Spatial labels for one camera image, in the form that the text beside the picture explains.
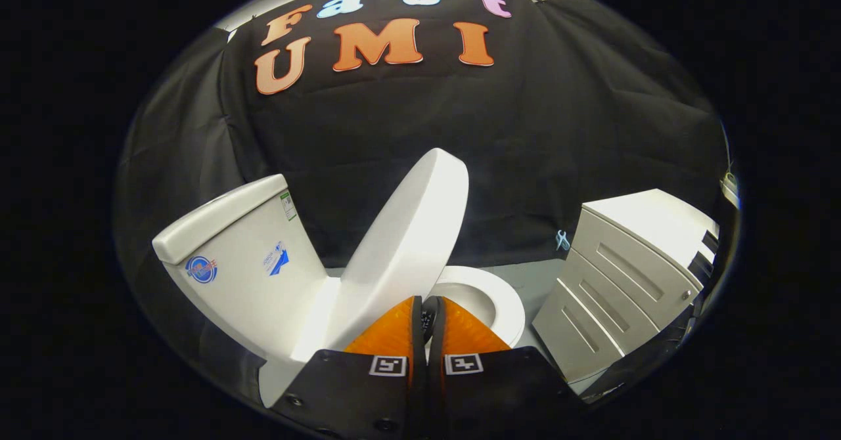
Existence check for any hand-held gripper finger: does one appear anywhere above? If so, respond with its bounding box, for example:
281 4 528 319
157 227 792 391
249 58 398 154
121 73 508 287
427 296 585 437
269 296 428 437

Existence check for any black lid pull tab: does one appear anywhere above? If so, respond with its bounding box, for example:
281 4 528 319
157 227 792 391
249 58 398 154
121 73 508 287
420 297 440 343

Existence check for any white toilet lid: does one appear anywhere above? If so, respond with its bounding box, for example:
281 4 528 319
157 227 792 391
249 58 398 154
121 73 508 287
327 148 470 352

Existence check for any white toilet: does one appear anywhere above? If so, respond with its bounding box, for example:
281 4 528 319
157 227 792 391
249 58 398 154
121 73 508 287
152 174 526 409

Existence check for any white drawer cabinet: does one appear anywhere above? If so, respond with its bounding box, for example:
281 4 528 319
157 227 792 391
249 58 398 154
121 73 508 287
531 188 721 395

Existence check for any black backdrop cloth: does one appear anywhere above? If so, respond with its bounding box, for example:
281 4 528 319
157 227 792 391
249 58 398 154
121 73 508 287
115 0 730 388

